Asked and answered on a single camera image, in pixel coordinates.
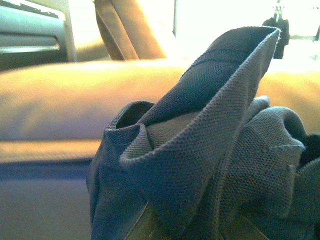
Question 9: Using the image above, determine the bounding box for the dark blue knit garment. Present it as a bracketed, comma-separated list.
[86, 26, 320, 240]

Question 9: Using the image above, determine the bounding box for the grey front-load washing machine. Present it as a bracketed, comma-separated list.
[0, 0, 77, 71]

